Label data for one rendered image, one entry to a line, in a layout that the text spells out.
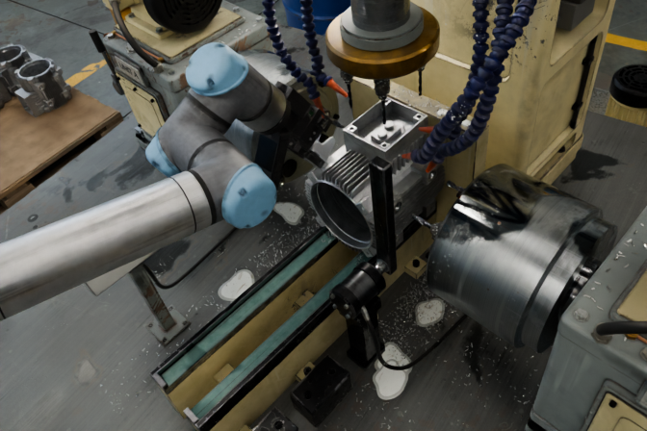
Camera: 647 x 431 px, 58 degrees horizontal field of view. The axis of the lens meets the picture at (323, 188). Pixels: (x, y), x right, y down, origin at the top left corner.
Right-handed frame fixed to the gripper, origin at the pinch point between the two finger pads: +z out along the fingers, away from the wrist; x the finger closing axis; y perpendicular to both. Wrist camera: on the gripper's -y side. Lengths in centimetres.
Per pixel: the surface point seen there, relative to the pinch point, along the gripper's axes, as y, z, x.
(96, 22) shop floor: 13, 134, 305
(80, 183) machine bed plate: -36, 13, 71
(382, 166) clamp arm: 3.6, -16.1, -20.4
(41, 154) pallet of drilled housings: -57, 76, 188
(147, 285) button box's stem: -36.1, -5.4, 14.6
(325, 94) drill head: 14.1, 9.2, 14.8
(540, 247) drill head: 5.8, -3.6, -41.6
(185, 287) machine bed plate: -37.2, 12.1, 21.1
